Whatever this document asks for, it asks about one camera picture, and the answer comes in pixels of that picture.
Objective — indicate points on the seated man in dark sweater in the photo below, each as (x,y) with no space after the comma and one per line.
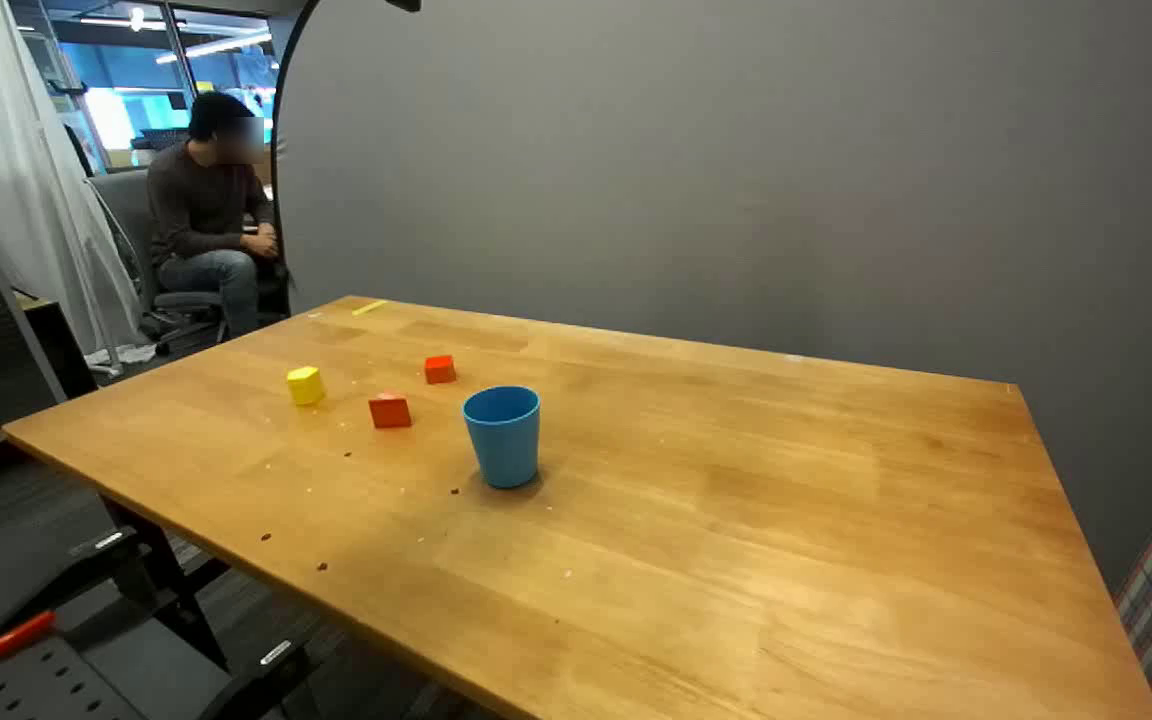
(207,212)

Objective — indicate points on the red block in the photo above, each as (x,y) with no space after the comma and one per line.
(390,412)

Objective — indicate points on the office chair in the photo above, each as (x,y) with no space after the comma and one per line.
(149,286)

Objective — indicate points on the yellow block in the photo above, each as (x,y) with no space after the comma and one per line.
(306,387)

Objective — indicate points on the white sheer curtain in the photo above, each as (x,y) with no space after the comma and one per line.
(29,185)

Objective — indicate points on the orange block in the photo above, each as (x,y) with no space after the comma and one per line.
(437,370)

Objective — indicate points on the black table leg frame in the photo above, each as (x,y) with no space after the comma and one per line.
(156,602)

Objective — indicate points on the blue plastic cup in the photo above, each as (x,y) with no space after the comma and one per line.
(500,436)

